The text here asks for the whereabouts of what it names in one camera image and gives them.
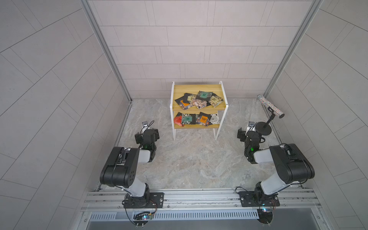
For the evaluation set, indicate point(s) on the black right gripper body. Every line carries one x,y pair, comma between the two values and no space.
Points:
241,135

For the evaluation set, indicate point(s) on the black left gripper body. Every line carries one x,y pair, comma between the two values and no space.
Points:
141,138

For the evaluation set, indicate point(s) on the orange label black tea bag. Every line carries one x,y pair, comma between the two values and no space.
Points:
184,103

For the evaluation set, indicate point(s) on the yellow olive tea bag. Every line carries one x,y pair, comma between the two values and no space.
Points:
215,100

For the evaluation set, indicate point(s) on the green label top tea bag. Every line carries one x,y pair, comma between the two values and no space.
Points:
204,96

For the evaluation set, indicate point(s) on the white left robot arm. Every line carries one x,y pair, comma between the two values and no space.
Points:
120,170

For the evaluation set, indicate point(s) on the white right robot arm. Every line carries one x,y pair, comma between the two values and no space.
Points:
292,168

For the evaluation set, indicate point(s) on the red tea bag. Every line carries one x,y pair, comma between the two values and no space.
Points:
178,120

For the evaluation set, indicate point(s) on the white patterned tea bag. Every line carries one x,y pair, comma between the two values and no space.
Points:
214,119

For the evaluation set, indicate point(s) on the green label floral tea bag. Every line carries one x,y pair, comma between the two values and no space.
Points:
188,119

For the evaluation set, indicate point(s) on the orange label lower tea bag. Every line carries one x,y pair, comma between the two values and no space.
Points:
203,119

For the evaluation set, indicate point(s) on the beige label tea bag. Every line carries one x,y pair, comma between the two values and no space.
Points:
188,98

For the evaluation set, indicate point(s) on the right circuit board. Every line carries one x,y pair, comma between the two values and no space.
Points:
265,216

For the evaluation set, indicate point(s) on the circuit board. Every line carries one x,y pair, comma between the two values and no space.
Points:
265,216
141,219

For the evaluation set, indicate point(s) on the left circuit board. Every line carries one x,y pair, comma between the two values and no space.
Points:
141,219

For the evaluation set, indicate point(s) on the white frame wooden shelf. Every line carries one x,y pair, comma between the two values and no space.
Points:
178,91

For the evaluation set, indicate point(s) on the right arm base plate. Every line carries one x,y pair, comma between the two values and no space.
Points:
257,199

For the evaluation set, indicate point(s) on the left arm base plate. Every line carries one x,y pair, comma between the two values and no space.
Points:
151,201

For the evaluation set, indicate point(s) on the aluminium rail frame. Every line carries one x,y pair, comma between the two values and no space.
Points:
202,204

